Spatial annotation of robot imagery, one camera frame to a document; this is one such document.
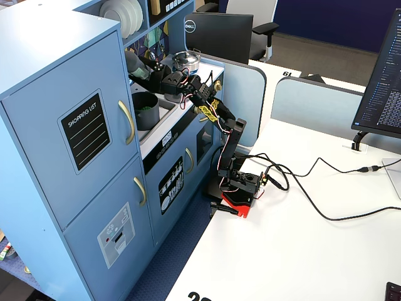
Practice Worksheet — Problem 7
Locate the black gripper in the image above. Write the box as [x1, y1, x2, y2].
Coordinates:
[128, 55, 197, 97]

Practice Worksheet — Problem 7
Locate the gray pot lid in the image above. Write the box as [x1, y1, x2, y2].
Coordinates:
[164, 91, 184, 104]

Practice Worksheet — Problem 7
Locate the gray toy sink basin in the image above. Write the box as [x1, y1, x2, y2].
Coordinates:
[137, 97, 180, 142]

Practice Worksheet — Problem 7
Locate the steel pot with lid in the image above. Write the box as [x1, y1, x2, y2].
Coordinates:
[171, 50, 202, 73]

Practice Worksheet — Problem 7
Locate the gray toy cooking pot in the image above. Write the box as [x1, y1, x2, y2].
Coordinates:
[131, 90, 161, 132]

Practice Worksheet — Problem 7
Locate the white toy plate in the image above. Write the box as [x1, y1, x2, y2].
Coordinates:
[103, 0, 137, 36]
[99, 8, 130, 38]
[125, 0, 145, 33]

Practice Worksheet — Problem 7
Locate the black toy microwave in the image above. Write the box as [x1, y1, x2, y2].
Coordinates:
[147, 0, 195, 28]

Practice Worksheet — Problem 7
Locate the black Dell monitor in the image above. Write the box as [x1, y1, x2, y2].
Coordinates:
[184, 12, 254, 65]

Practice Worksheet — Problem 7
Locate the black shopping list chalkboard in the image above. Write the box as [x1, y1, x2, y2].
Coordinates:
[57, 88, 113, 176]

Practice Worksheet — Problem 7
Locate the light blue desk divider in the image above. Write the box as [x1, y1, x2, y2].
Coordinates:
[271, 77, 401, 155]
[200, 53, 268, 149]

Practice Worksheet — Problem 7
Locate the blue toy kitchen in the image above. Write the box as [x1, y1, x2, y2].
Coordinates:
[0, 0, 226, 301]

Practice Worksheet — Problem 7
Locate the black and white office chair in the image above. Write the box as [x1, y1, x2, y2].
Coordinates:
[195, 0, 280, 62]

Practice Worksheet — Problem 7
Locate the black table clamp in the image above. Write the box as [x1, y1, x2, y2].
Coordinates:
[209, 202, 239, 216]

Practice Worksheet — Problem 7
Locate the green red white tube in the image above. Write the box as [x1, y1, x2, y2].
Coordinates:
[0, 241, 13, 261]

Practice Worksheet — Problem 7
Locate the computer monitor showing code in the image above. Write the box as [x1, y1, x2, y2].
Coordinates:
[350, 8, 401, 140]

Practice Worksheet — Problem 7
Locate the silver monitor stand base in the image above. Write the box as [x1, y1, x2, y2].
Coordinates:
[381, 156, 401, 201]

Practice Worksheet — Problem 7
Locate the black keyboard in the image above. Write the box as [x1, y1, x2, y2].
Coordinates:
[384, 282, 401, 301]

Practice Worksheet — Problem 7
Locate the gold fridge door handle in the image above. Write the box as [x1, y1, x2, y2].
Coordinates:
[118, 100, 137, 146]

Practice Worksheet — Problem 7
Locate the gold dishwasher door handle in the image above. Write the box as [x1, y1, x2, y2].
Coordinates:
[185, 147, 195, 174]

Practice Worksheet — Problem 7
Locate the gold freezer door handle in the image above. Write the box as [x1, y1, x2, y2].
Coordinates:
[133, 177, 148, 208]

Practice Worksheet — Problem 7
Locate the red robot base mount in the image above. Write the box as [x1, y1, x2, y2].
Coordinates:
[221, 191, 253, 219]

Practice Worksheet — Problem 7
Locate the thin black USB cable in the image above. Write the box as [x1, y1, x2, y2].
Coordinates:
[208, 70, 382, 191]

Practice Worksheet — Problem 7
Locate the thick black power cable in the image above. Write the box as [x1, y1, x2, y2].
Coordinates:
[266, 162, 401, 222]

